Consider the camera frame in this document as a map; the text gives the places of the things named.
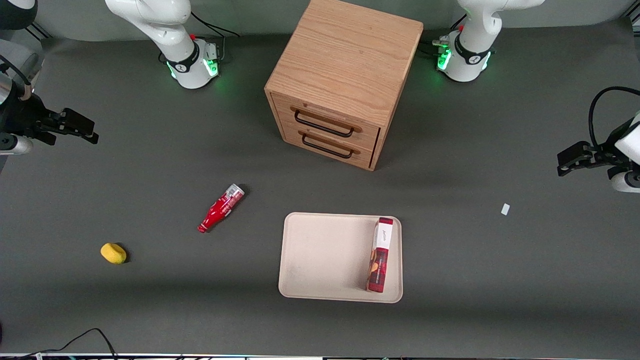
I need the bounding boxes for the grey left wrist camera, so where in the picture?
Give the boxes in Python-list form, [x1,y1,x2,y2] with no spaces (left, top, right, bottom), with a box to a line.
[610,169,640,194]

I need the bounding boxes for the red white snack box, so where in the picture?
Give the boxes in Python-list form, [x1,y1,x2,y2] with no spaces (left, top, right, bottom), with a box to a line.
[365,216,395,294]

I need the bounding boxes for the red coke bottle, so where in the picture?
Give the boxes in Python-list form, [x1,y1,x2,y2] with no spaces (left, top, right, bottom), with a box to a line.
[197,183,246,234]

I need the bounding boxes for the black left base cables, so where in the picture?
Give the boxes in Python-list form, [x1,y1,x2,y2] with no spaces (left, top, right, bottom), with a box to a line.
[419,14,468,57]

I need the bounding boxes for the black drawer handle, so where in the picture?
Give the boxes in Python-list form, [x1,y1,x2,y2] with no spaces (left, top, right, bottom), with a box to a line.
[293,109,356,139]
[301,133,354,160]

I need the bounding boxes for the wooden drawer front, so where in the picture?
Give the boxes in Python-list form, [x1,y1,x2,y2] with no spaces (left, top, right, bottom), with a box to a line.
[281,122,377,169]

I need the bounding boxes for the wooden drawer cabinet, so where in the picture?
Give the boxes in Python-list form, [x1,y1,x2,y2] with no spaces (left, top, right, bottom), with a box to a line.
[264,0,425,172]

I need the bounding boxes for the black base cables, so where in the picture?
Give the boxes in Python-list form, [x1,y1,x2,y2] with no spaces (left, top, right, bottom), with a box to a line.
[189,10,242,65]
[419,14,468,57]

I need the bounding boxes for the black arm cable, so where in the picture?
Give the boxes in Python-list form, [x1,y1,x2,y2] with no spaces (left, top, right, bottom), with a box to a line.
[588,86,640,149]
[0,55,34,101]

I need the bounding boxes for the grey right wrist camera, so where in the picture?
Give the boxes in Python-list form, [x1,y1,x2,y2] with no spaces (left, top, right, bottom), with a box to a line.
[0,133,34,156]

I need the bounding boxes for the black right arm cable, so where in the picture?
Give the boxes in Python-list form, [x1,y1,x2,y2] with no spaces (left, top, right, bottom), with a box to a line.
[0,55,34,101]

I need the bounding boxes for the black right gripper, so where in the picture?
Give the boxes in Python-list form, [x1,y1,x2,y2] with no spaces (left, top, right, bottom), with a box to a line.
[0,95,99,147]

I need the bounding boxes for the thin black table cable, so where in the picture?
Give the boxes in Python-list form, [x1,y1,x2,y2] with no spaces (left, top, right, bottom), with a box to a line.
[0,327,119,360]

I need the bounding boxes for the dark grey table mat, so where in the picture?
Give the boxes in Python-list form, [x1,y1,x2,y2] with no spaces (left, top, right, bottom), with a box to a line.
[0,17,640,359]

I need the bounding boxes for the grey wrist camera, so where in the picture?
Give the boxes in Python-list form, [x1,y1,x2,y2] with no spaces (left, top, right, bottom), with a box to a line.
[610,169,640,194]
[0,133,34,156]

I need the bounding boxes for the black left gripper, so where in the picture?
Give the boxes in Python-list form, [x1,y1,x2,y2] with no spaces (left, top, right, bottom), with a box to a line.
[557,120,639,177]

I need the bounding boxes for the yellow lemon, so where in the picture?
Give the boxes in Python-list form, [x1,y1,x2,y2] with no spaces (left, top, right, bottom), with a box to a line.
[100,242,128,265]

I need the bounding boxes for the beige rectangular tray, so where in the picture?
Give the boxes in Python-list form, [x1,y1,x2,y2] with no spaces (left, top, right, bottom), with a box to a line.
[278,212,404,304]

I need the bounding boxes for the black right base cables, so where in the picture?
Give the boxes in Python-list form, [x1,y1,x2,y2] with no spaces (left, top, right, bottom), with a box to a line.
[189,10,242,65]

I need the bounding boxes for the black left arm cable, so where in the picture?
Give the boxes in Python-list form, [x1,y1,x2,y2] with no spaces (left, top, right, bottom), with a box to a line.
[588,86,640,149]

